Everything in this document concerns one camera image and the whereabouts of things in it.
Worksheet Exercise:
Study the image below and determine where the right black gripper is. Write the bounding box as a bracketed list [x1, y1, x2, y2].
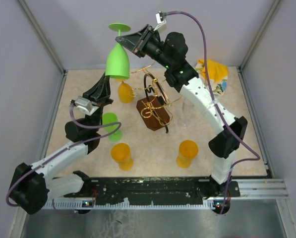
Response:
[115, 26, 171, 70]

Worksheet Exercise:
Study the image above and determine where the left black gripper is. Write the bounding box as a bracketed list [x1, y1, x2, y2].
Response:
[80, 72, 115, 133]

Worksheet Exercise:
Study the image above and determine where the orange wine glass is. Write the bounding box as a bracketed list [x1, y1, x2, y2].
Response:
[176, 140, 199, 168]
[115, 78, 134, 104]
[111, 143, 133, 171]

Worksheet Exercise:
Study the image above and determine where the green wine glass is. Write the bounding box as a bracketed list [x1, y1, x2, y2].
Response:
[105, 23, 131, 80]
[102, 113, 122, 142]

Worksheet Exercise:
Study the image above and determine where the gold wire wine glass rack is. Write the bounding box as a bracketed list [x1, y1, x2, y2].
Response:
[129, 63, 182, 134]

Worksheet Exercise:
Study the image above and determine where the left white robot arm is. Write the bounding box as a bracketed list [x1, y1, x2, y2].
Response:
[5, 75, 113, 215]

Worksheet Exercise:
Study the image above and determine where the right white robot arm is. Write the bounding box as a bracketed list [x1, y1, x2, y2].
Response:
[116, 25, 248, 196]

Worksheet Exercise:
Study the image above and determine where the clear wine glass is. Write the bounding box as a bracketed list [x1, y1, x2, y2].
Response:
[178, 98, 194, 128]

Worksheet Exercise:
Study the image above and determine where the crumpled floral yellow cloth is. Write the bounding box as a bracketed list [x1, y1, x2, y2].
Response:
[195, 59, 229, 97]

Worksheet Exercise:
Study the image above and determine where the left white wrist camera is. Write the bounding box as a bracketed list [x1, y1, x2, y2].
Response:
[70, 96, 99, 116]

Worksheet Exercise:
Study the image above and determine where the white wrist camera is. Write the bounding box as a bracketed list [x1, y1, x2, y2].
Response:
[154, 11, 167, 31]
[70, 96, 99, 116]

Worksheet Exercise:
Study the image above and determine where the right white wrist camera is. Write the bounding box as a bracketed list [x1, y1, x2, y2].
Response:
[154, 11, 167, 31]

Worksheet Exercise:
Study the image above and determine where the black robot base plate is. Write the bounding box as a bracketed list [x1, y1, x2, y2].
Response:
[64, 177, 226, 205]

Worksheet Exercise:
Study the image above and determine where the white slotted cable duct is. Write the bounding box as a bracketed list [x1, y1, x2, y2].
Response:
[42, 198, 223, 210]

